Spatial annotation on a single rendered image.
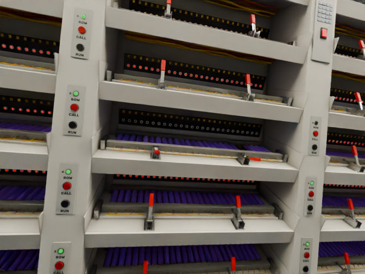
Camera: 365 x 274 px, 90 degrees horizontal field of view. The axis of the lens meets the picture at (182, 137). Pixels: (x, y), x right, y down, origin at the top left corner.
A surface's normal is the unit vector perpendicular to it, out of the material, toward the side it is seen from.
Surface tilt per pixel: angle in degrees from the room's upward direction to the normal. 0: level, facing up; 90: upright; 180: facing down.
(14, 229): 18
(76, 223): 90
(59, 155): 90
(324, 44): 90
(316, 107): 90
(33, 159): 108
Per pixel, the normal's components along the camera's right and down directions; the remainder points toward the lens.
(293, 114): 0.15, 0.31
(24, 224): 0.14, -0.95
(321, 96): 0.19, 0.00
